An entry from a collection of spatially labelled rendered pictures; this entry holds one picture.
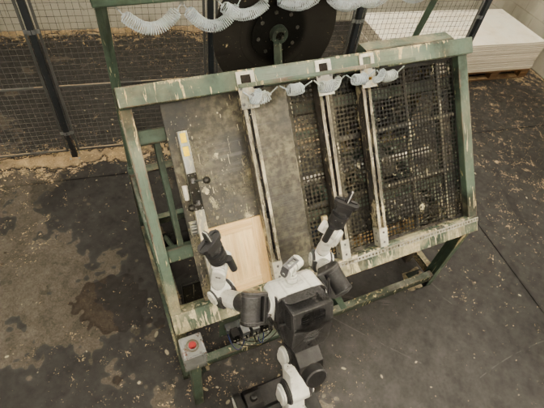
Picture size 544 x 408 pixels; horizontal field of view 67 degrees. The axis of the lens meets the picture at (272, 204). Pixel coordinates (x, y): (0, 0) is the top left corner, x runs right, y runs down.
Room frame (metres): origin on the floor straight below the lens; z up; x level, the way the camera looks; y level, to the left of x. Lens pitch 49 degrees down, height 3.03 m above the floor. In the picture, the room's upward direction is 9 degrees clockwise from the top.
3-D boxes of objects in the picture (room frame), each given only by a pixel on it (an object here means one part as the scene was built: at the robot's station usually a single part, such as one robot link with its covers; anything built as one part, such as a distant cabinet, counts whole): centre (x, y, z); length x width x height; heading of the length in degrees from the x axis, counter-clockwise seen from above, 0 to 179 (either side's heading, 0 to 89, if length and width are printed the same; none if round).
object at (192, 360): (0.81, 0.30, 0.84); 0.12 x 0.12 x 0.18; 30
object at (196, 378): (0.81, 0.30, 0.38); 0.06 x 0.06 x 0.75; 30
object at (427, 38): (2.63, -0.73, 1.38); 0.70 x 0.15 x 0.85; 120
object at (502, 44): (5.93, -2.14, 0.28); 2.45 x 1.03 x 0.56; 112
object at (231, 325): (1.09, -0.05, 0.69); 0.50 x 0.14 x 0.24; 120
